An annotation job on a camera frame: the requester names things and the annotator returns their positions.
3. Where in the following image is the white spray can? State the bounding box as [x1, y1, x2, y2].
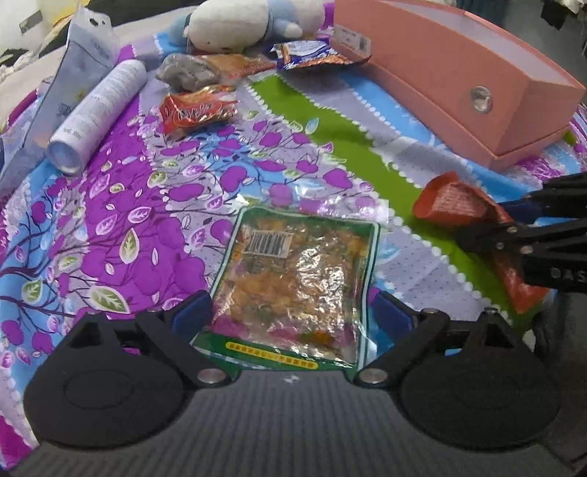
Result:
[47, 59, 147, 175]

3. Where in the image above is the red foil snack packet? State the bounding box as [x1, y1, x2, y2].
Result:
[159, 84, 239, 134]

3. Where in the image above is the red and orange snack packet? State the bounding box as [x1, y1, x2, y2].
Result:
[412, 172, 551, 315]

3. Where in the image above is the purple floral bed sheet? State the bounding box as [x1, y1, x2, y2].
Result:
[0, 4, 587, 459]

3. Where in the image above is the pink cardboard box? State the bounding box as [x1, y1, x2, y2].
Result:
[333, 0, 587, 172]

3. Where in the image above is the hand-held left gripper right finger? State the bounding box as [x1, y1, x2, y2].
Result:
[357, 294, 514, 386]

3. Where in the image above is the white and blue plush toy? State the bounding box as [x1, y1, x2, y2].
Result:
[167, 0, 328, 50]

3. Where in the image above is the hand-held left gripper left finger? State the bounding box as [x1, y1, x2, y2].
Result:
[69, 290, 230, 386]

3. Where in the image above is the blue snack packet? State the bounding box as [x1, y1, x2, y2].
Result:
[270, 39, 372, 72]

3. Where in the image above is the orange and clear snack packet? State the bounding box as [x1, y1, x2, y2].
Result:
[156, 52, 278, 91]

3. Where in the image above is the white tube package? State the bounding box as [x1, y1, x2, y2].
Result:
[0, 7, 121, 193]

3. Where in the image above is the green bordered clear snack packet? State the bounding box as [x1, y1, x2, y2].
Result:
[190, 199, 390, 371]

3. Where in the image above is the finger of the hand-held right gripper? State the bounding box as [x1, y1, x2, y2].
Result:
[454, 221, 538, 258]
[497, 172, 587, 224]

